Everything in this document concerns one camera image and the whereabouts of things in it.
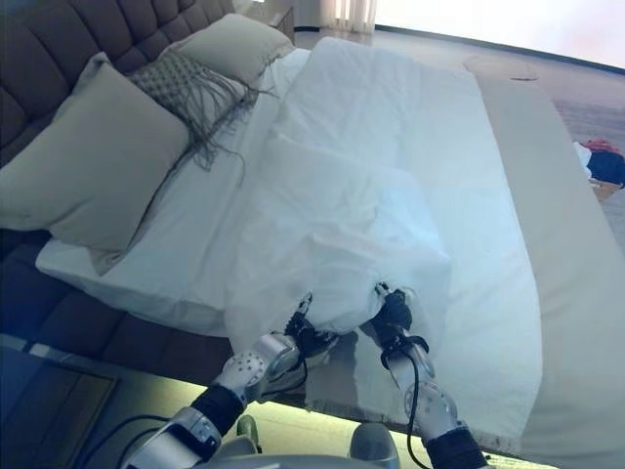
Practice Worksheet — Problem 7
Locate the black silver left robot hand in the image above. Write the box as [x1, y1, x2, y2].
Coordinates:
[285, 291, 339, 354]

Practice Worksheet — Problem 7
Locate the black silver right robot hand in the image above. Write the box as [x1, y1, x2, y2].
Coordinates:
[362, 281, 415, 344]

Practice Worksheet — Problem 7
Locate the white duvet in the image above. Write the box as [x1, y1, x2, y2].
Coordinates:
[224, 37, 543, 343]

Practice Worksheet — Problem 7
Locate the beige bed coverlet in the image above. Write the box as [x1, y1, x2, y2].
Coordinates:
[480, 77, 625, 466]

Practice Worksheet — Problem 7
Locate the silver left robot leg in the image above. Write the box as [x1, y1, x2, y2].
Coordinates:
[237, 414, 266, 454]

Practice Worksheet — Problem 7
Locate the silver robot leg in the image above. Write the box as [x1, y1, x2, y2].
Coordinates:
[351, 422, 397, 469]
[237, 414, 266, 454]

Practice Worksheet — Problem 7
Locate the grey robot torso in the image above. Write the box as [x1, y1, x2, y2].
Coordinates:
[214, 439, 441, 469]

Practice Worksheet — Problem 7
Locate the silver right robot leg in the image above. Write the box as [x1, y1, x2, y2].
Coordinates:
[351, 422, 397, 469]

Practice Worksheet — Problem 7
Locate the pile of clothes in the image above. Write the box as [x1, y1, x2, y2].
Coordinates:
[573, 138, 625, 192]

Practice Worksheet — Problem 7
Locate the large beige pillow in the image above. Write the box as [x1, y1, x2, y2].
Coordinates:
[0, 52, 192, 276]

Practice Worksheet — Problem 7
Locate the grey fringed woven cushion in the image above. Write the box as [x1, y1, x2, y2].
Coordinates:
[127, 48, 275, 173]

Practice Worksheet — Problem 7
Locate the light sheer curtain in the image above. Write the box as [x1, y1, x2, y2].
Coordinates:
[319, 0, 378, 36]

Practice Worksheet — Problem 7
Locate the small wooden nightstand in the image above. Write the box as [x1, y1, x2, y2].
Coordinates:
[270, 3, 298, 36]

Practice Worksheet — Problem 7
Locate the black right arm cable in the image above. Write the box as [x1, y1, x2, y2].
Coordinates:
[403, 336, 427, 461]

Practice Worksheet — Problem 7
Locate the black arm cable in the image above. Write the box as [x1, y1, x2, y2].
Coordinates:
[85, 413, 168, 469]
[403, 336, 427, 461]

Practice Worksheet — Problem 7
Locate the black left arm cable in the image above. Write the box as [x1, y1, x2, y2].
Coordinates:
[85, 413, 168, 469]

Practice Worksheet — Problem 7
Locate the brown upholstered bed frame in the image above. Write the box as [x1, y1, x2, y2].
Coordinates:
[0, 227, 236, 393]

